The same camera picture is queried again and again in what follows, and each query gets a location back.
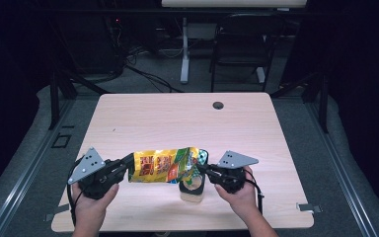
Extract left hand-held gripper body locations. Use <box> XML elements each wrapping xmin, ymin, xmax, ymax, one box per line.
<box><xmin>66</xmin><ymin>146</ymin><xmax>121</xmax><ymax>200</ymax></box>

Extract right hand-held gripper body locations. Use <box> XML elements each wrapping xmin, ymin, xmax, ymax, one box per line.
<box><xmin>208</xmin><ymin>149</ymin><xmax>260</xmax><ymax>195</ymax></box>

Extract yellow snack bag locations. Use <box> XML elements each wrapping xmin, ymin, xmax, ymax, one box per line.
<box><xmin>126</xmin><ymin>146</ymin><xmax>209</xmax><ymax>185</ymax></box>

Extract person's right hand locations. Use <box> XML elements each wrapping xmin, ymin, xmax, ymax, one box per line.
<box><xmin>213</xmin><ymin>165</ymin><xmax>260</xmax><ymax>220</ymax></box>

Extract person's left hand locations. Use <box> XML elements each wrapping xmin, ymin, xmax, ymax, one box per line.
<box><xmin>70</xmin><ymin>182</ymin><xmax>120</xmax><ymax>231</ymax></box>

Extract white desk leg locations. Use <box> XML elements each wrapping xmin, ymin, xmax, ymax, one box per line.
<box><xmin>255</xmin><ymin>66</ymin><xmax>266</xmax><ymax>84</ymax></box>
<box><xmin>180</xmin><ymin>17</ymin><xmax>191</xmax><ymax>85</ymax></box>

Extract dark equipment cabinet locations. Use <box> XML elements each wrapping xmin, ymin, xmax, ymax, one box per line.
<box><xmin>57</xmin><ymin>14</ymin><xmax>126</xmax><ymax>75</ymax></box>

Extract black chair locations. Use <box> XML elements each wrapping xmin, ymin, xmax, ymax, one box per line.
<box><xmin>208</xmin><ymin>13</ymin><xmax>286</xmax><ymax>94</ymax></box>

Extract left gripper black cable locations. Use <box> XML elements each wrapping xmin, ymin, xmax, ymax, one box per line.
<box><xmin>65</xmin><ymin>157</ymin><xmax>84</xmax><ymax>227</ymax></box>

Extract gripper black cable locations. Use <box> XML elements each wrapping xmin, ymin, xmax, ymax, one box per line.
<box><xmin>65</xmin><ymin>157</ymin><xmax>84</xmax><ymax>227</ymax></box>
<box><xmin>242</xmin><ymin>177</ymin><xmax>265</xmax><ymax>215</ymax></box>

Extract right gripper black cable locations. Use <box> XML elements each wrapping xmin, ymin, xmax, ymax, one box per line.
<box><xmin>242</xmin><ymin>177</ymin><xmax>265</xmax><ymax>215</ymax></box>

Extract metal table bracket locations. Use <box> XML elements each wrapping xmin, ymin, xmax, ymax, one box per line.
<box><xmin>296</xmin><ymin>202</ymin><xmax>324</xmax><ymax>213</ymax></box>
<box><xmin>43</xmin><ymin>203</ymin><xmax>72</xmax><ymax>222</ymax></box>

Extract aluminium floor rail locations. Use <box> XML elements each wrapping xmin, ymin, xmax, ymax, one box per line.
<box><xmin>0</xmin><ymin>98</ymin><xmax>76</xmax><ymax>237</ymax></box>
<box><xmin>303</xmin><ymin>98</ymin><xmax>379</xmax><ymax>237</ymax></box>

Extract black metal frame stand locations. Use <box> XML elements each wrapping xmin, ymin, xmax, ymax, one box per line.
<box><xmin>268</xmin><ymin>69</ymin><xmax>331</xmax><ymax>134</ymax></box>
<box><xmin>47</xmin><ymin>69</ymin><xmax>111</xmax><ymax>130</ymax></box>

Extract black floor cable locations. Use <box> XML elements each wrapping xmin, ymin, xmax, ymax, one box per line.
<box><xmin>123</xmin><ymin>63</ymin><xmax>185</xmax><ymax>94</ymax></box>

